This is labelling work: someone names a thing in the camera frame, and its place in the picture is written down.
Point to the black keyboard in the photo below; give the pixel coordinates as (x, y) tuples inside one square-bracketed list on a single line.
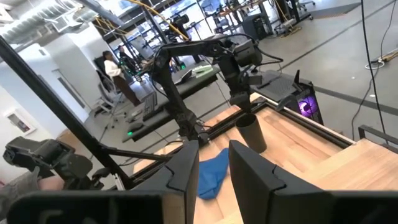
[(150, 105)]

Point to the white wall cabinet box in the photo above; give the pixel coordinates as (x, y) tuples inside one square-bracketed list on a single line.
[(20, 123)]

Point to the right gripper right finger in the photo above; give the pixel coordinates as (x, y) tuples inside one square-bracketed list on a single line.
[(258, 186)]

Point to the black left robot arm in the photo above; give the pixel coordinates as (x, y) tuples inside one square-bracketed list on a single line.
[(174, 102)]

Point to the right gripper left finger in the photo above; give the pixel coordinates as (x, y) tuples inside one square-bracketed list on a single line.
[(180, 174)]

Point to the blue towel cloth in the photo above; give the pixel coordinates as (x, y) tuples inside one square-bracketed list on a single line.
[(213, 177)]

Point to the black office desk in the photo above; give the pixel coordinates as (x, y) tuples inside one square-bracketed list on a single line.
[(192, 85)]

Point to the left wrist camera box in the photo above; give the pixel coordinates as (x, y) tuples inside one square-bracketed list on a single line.
[(247, 53)]

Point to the black aluminium rig frame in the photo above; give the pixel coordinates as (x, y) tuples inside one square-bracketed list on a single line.
[(46, 96)]

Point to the silver ceiling duct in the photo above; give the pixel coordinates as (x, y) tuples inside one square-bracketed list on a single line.
[(28, 25)]

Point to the person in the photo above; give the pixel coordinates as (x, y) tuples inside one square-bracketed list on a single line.
[(113, 70), (126, 59)]

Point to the office chair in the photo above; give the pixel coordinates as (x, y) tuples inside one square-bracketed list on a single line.
[(105, 96)]

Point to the wooden shelf with black frame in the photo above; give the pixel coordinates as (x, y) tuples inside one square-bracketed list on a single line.
[(357, 168)]

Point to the black plastic cup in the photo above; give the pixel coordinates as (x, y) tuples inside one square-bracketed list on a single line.
[(253, 137)]

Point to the computer mouse with green light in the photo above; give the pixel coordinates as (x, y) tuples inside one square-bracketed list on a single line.
[(135, 128)]

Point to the computer tower with purple light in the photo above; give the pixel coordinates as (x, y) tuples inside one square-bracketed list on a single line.
[(308, 107)]

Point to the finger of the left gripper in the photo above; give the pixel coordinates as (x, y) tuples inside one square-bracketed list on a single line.
[(235, 100), (245, 102)]

